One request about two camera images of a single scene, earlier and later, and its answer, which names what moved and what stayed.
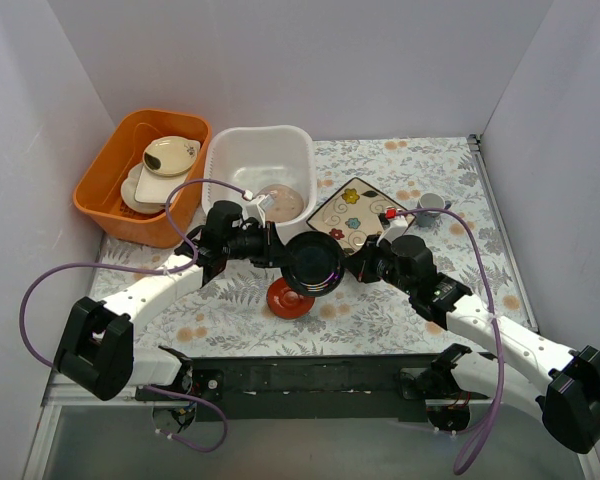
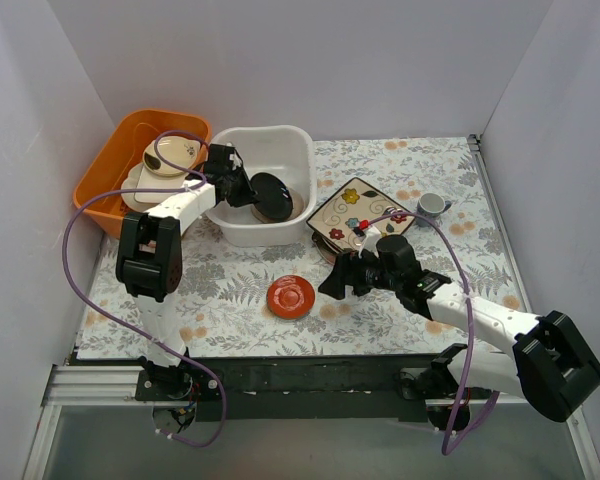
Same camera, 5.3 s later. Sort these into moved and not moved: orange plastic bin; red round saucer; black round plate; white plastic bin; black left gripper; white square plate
Moved: black round plate; black left gripper
Not moved: orange plastic bin; red round saucer; white square plate; white plastic bin
